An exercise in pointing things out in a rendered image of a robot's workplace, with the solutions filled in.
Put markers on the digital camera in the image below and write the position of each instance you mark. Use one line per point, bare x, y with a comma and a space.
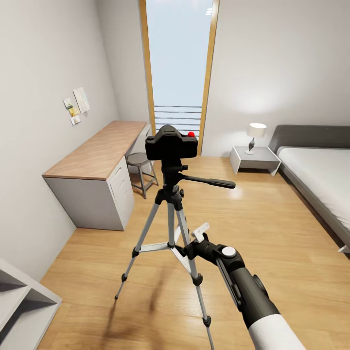
169, 143

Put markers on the camera tripod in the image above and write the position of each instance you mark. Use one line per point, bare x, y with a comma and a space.
171, 169

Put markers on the taboret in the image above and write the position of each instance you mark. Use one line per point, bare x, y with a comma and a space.
139, 159

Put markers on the bookcase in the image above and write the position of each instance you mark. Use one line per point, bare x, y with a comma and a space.
26, 309

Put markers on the table lamp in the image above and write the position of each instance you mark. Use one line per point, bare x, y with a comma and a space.
255, 130

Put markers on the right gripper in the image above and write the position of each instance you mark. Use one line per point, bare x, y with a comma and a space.
193, 249

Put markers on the fixed window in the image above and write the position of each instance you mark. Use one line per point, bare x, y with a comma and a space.
178, 37

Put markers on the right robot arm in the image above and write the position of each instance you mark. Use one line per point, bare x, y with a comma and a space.
267, 327

